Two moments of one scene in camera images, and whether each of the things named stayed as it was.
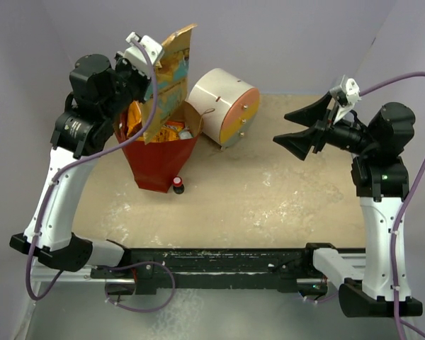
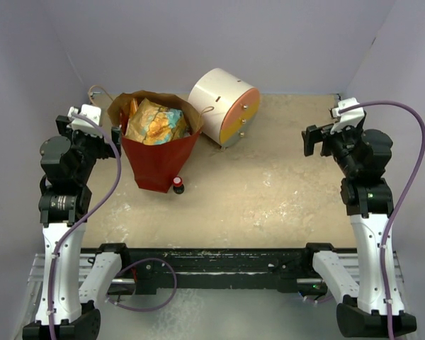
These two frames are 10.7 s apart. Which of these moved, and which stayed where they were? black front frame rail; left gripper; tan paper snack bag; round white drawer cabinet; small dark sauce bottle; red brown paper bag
Moved: tan paper snack bag; left gripper
Stayed: red brown paper bag; black front frame rail; small dark sauce bottle; round white drawer cabinet
